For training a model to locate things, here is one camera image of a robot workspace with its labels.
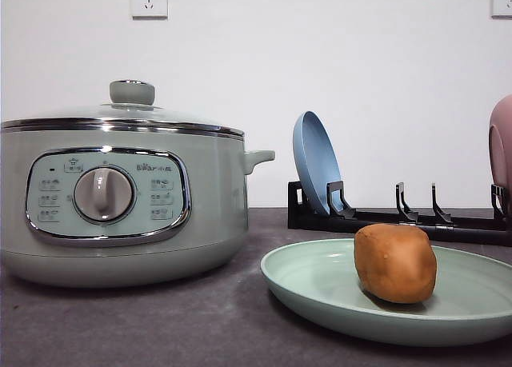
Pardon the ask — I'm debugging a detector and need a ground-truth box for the white wall socket right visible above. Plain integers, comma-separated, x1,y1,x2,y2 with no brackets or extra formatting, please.
490,0,512,20

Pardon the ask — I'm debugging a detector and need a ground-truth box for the green electric steamer pot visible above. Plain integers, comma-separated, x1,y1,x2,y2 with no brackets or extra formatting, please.
0,122,276,289

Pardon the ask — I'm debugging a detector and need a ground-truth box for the blue plate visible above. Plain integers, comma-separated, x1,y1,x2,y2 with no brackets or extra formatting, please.
293,110,342,215

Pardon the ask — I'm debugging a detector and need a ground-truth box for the black plate rack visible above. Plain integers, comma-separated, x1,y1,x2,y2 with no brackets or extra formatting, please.
287,182,512,245

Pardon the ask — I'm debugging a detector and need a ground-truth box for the green plate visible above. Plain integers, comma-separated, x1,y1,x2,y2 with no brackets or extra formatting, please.
261,239,512,347

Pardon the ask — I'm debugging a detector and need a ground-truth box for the pink plate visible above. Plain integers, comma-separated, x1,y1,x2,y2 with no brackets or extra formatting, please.
489,94,512,216

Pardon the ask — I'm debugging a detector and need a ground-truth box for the brown potato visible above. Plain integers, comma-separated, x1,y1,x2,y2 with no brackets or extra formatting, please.
354,223,438,304

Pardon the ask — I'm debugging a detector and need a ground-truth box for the white wall socket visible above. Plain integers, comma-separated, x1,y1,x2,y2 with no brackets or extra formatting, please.
490,0,512,20
132,0,169,21

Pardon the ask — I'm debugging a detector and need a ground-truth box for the white wall socket left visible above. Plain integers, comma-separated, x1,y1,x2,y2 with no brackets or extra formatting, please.
132,0,169,21

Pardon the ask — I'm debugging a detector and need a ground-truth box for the glass steamer lid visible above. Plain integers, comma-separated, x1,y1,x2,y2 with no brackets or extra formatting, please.
0,80,245,139

